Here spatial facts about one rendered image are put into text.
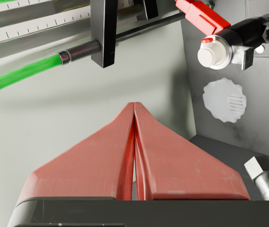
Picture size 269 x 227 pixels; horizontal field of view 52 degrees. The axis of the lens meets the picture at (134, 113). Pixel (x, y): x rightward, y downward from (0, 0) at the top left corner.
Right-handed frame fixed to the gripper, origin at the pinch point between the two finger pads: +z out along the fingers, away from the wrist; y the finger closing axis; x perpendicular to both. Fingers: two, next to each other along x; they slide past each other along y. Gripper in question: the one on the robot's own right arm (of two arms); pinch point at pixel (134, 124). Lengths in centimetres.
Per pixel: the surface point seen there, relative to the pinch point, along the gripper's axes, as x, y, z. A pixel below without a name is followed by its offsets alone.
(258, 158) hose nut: 8.3, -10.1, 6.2
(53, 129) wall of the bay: 20.4, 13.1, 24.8
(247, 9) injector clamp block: 1.3, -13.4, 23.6
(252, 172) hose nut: 9.1, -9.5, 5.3
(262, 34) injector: 0.5, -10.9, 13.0
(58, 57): 6.5, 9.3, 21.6
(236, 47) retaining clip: 0.4, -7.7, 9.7
